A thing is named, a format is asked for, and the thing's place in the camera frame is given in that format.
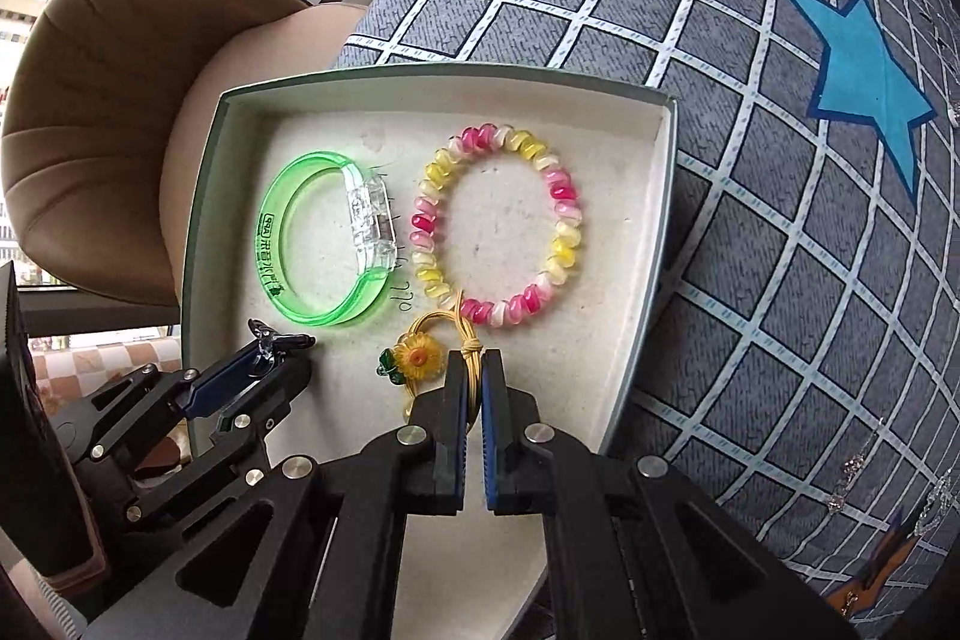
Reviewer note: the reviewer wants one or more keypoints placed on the green translucent bangle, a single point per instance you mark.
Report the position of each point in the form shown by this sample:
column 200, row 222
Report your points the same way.
column 274, row 250

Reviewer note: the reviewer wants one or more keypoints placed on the brown padded chair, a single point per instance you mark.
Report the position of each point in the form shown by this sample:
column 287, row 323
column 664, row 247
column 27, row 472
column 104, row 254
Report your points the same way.
column 112, row 85

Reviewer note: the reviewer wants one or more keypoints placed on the orange checked cushion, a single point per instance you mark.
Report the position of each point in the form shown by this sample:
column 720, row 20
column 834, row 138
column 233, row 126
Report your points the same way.
column 112, row 359

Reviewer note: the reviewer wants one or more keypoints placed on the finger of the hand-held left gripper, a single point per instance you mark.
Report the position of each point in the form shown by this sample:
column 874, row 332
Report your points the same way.
column 247, row 437
column 217, row 381

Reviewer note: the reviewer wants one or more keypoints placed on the black claw hair clip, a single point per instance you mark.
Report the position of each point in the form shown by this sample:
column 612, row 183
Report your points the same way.
column 264, row 334

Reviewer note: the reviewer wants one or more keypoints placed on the white shallow cardboard box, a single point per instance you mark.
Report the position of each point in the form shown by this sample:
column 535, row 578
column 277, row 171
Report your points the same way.
column 360, row 115

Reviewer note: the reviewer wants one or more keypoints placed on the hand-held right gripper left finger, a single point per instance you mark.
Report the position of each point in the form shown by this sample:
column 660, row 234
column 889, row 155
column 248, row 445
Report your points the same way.
column 456, row 400

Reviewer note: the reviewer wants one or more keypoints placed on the grey checked star tablecloth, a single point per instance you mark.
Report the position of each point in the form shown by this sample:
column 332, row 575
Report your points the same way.
column 750, row 235

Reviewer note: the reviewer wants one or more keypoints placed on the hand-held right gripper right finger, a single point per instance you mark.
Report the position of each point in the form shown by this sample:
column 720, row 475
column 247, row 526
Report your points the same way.
column 491, row 415

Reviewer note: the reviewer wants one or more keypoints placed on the silver alligator hair clip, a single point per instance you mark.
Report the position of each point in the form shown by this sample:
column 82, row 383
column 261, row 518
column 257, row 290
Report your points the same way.
column 855, row 460

